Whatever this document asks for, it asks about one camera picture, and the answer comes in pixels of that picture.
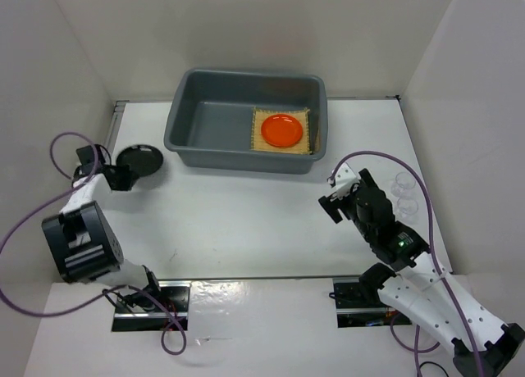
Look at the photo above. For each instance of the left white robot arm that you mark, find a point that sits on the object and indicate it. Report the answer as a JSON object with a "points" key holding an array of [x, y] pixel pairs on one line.
{"points": [[83, 245]]}

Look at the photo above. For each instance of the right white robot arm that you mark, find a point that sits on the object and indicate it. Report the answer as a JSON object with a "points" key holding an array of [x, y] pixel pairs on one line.
{"points": [[407, 279]]}

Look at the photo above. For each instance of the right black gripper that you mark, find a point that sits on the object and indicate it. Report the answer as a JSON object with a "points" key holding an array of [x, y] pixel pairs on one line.
{"points": [[330, 206]]}

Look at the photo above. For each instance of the grey plastic bin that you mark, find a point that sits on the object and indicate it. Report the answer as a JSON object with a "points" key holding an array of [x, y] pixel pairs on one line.
{"points": [[210, 123]]}

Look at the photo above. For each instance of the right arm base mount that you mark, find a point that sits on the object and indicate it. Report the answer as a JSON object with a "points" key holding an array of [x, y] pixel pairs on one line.
{"points": [[353, 310]]}

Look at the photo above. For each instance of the clear plastic cup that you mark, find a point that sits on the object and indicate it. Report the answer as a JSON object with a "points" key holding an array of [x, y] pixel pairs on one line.
{"points": [[407, 210], [403, 185]]}

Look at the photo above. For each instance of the orange plastic plate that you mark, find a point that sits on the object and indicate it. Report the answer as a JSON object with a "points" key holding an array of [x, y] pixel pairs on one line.
{"points": [[282, 130]]}

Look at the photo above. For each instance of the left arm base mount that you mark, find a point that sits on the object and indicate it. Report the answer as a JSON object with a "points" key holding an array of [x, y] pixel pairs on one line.
{"points": [[134, 313]]}

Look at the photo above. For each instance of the woven bamboo mat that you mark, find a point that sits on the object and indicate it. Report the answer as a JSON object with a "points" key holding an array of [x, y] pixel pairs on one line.
{"points": [[258, 144]]}

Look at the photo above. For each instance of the black plate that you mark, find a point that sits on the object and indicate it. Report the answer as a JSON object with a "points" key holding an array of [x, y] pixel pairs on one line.
{"points": [[143, 159]]}

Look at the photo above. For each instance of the aluminium table edge rail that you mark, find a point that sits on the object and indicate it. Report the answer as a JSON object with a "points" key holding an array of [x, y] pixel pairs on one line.
{"points": [[114, 127]]}

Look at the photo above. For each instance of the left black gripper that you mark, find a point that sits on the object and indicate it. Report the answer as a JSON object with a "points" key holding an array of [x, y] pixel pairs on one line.
{"points": [[129, 177]]}

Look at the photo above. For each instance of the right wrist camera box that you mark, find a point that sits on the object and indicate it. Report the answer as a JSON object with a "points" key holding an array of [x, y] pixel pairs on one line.
{"points": [[342, 181]]}

